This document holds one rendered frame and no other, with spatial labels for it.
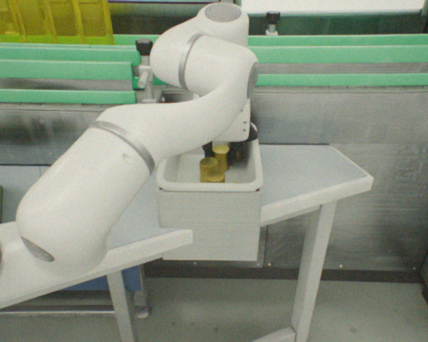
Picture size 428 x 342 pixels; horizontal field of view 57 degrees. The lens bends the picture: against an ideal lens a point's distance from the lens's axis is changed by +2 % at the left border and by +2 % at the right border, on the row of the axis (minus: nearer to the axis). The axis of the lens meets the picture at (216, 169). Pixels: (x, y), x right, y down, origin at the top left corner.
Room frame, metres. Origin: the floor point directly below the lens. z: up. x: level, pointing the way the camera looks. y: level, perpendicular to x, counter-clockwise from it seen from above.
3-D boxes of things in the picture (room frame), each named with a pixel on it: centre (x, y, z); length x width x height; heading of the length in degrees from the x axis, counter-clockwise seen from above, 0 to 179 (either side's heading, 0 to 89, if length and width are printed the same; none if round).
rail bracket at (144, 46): (0.69, 0.12, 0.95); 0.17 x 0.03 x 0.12; 179
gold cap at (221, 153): (0.64, -0.01, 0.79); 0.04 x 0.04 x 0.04
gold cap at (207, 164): (0.59, 0.01, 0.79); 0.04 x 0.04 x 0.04
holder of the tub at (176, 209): (0.62, 0.01, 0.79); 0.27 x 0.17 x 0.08; 179
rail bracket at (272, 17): (0.89, -0.12, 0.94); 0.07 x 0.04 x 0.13; 179
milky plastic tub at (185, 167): (0.59, 0.01, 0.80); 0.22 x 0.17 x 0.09; 179
